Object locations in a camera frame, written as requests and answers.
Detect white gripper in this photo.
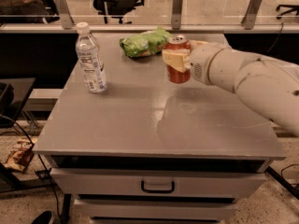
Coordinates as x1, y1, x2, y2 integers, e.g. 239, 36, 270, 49
162, 40, 230, 85

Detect red coke can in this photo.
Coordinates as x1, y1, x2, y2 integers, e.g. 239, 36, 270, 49
166, 35, 191, 83

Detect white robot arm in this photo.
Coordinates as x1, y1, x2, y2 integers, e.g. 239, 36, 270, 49
162, 40, 299, 136

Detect green chip bag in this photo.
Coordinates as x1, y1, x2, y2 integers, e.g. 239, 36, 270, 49
120, 27, 172, 58

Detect clear plastic water bottle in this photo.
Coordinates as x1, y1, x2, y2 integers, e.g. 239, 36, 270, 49
76, 22, 107, 93

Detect grey drawer cabinet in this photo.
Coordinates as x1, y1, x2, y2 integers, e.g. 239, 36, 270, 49
35, 33, 284, 224

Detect person sitting in background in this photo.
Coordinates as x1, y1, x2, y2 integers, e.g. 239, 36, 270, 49
0, 0, 50, 24

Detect black side table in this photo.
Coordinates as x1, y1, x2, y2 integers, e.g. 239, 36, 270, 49
0, 77, 36, 128

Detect brown snack bag on floor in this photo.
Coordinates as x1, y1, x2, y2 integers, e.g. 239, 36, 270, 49
4, 138, 35, 173

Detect black shoe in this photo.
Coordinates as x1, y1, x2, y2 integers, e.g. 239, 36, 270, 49
31, 211, 54, 224

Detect middle metal bracket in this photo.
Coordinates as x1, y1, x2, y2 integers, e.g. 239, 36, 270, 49
171, 0, 183, 30

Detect metal bracket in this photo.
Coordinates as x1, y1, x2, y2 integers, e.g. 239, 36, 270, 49
54, 0, 73, 29
171, 0, 183, 30
241, 0, 263, 30

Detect right metal bracket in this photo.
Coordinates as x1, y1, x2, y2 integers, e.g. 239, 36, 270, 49
241, 0, 263, 30

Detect left metal bracket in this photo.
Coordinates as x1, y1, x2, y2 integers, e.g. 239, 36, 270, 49
54, 0, 73, 29

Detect black drawer handle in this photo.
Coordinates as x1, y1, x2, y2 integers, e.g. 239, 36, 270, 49
140, 181, 176, 194

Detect black cable on floor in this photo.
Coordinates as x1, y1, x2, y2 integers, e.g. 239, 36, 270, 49
0, 114, 62, 219

